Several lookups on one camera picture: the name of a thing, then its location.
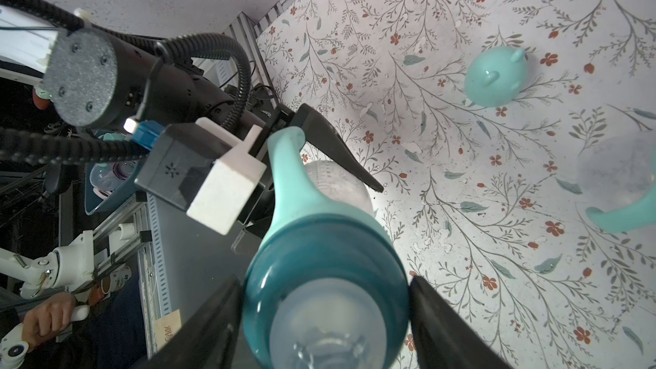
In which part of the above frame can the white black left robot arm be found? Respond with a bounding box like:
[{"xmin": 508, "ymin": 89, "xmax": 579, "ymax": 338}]
[{"xmin": 1, "ymin": 0, "xmax": 383, "ymax": 191}]

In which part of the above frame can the clear bottle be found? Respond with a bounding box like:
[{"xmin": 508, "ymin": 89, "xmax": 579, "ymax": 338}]
[
  {"xmin": 304, "ymin": 161, "xmax": 374, "ymax": 216},
  {"xmin": 577, "ymin": 131, "xmax": 655, "ymax": 212}
]

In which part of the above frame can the teal nipple ring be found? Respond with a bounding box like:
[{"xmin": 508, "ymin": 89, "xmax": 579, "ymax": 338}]
[{"xmin": 242, "ymin": 214, "xmax": 411, "ymax": 369}]

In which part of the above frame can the mint cap with handle ring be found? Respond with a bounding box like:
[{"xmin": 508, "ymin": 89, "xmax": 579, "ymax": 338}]
[{"xmin": 464, "ymin": 46, "xmax": 529, "ymax": 108}]

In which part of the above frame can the teal bin with bottles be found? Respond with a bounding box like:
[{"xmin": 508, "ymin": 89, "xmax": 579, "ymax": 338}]
[{"xmin": 85, "ymin": 159, "xmax": 145, "ymax": 215}]

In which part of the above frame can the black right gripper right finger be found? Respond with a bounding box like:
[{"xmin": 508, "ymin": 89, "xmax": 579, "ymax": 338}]
[{"xmin": 409, "ymin": 276, "xmax": 510, "ymax": 369}]

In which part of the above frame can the person hand outside cell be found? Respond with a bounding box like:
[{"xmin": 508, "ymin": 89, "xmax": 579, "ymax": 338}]
[{"xmin": 22, "ymin": 292, "xmax": 76, "ymax": 352}]

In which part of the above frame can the black left corrugated cable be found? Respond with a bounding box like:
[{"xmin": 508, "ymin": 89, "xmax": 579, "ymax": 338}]
[{"xmin": 0, "ymin": 0, "xmax": 253, "ymax": 166}]

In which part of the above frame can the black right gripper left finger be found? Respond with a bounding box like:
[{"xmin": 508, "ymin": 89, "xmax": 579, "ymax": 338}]
[{"xmin": 138, "ymin": 276, "xmax": 244, "ymax": 369}]

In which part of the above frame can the floral table mat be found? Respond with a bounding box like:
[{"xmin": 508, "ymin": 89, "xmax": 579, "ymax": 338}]
[{"xmin": 258, "ymin": 0, "xmax": 655, "ymax": 368}]

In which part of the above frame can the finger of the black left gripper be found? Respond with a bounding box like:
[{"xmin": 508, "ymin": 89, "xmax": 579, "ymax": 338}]
[{"xmin": 290, "ymin": 104, "xmax": 384, "ymax": 193}]

